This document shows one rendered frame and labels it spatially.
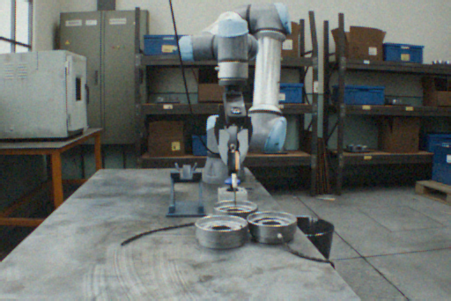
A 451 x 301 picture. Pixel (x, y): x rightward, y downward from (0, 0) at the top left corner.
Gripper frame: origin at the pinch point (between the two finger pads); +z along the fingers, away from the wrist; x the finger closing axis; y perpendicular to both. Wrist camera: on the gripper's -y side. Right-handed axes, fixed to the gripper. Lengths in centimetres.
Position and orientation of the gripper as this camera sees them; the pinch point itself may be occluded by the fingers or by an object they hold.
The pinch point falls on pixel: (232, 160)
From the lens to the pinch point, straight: 106.0
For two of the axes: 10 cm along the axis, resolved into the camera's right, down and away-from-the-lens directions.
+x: -10.0, 0.1, -0.6
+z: 0.0, 9.9, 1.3
